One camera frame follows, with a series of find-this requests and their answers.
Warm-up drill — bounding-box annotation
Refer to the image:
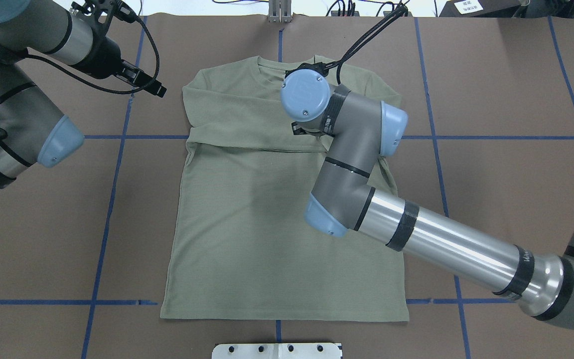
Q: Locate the white mast base plate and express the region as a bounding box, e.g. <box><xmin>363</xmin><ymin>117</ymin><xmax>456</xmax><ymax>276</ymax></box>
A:
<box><xmin>211</xmin><ymin>343</ymin><xmax>344</xmax><ymax>359</ymax></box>

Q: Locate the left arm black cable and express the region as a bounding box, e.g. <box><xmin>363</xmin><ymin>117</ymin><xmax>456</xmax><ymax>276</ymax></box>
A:
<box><xmin>0</xmin><ymin>10</ymin><xmax>161</xmax><ymax>145</ymax></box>

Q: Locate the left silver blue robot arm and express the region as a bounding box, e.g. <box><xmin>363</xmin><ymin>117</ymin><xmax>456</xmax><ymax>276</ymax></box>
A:
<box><xmin>0</xmin><ymin>0</ymin><xmax>166</xmax><ymax>190</ymax></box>

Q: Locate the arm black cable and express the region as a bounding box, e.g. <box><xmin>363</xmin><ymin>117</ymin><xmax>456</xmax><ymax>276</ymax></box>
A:
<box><xmin>327</xmin><ymin>2</ymin><xmax>410</xmax><ymax>85</ymax></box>
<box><xmin>0</xmin><ymin>10</ymin><xmax>161</xmax><ymax>145</ymax></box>

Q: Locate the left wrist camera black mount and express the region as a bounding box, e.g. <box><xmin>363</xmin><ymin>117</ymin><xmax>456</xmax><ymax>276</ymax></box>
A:
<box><xmin>70</xmin><ymin>0</ymin><xmax>138</xmax><ymax>32</ymax></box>

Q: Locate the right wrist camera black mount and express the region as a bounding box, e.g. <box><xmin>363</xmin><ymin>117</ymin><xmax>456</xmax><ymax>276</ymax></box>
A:
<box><xmin>285</xmin><ymin>61</ymin><xmax>339</xmax><ymax>79</ymax></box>

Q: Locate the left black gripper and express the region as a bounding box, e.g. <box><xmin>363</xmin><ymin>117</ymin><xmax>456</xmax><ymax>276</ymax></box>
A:
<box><xmin>84</xmin><ymin>37</ymin><xmax>167</xmax><ymax>98</ymax></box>

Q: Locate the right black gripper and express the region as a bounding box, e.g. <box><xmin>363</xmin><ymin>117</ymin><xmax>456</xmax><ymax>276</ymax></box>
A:
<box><xmin>291</xmin><ymin>121</ymin><xmax>327</xmax><ymax>137</ymax></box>

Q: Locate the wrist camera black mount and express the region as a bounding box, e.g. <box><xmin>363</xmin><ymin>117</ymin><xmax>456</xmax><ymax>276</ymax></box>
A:
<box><xmin>70</xmin><ymin>0</ymin><xmax>138</xmax><ymax>32</ymax></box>
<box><xmin>285</xmin><ymin>61</ymin><xmax>339</xmax><ymax>79</ymax></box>

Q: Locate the brown paper table cover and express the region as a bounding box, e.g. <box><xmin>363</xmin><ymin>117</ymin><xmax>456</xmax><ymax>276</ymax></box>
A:
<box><xmin>0</xmin><ymin>14</ymin><xmax>574</xmax><ymax>359</ymax></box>

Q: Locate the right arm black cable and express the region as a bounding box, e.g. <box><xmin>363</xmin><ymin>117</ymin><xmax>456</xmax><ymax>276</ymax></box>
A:
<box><xmin>327</xmin><ymin>2</ymin><xmax>410</xmax><ymax>85</ymax></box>

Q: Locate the aluminium frame post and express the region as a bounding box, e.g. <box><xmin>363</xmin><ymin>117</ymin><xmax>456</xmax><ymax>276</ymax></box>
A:
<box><xmin>267</xmin><ymin>0</ymin><xmax>293</xmax><ymax>23</ymax></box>

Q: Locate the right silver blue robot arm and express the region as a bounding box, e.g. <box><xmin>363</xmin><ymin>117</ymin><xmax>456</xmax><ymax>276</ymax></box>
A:
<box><xmin>280</xmin><ymin>64</ymin><xmax>574</xmax><ymax>330</ymax></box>

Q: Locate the olive green long-sleeve shirt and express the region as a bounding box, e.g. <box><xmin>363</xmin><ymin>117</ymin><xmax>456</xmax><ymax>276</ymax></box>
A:
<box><xmin>160</xmin><ymin>56</ymin><xmax>409</xmax><ymax>322</ymax></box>

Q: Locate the black power box with label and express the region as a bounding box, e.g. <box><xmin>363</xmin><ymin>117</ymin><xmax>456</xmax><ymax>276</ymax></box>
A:
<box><xmin>438</xmin><ymin>0</ymin><xmax>523</xmax><ymax>18</ymax></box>

